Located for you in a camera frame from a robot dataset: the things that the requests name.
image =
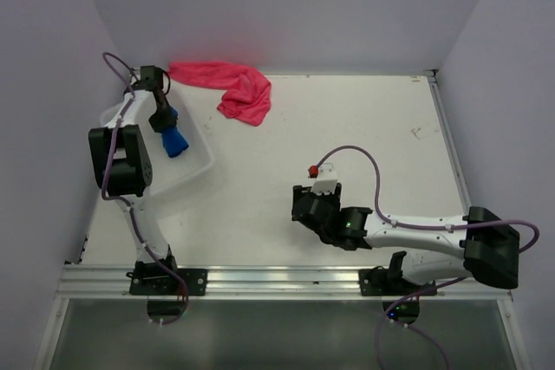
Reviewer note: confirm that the blue towel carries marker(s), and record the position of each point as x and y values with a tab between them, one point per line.
173	141

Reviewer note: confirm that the pink towel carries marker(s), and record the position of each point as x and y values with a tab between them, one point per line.
247	92

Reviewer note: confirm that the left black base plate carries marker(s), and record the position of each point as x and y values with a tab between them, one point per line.
162	284

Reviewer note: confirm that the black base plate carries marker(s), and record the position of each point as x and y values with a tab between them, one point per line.
162	284
377	282

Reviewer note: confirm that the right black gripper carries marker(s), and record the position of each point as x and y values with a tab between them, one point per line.
333	198

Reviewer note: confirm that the right aluminium rail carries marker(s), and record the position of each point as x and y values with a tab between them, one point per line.
448	139

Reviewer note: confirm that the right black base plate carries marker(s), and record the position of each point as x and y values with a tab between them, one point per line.
377	282

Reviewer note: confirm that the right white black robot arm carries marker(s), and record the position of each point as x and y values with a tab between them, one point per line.
478	245

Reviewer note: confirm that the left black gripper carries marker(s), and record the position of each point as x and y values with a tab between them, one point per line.
159	125

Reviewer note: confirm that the front aluminium rail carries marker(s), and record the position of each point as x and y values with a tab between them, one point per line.
85	281

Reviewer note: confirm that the aluminium rail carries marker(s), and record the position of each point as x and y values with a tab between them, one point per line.
85	281
448	139

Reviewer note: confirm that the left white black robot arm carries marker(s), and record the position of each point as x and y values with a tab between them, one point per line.
124	172

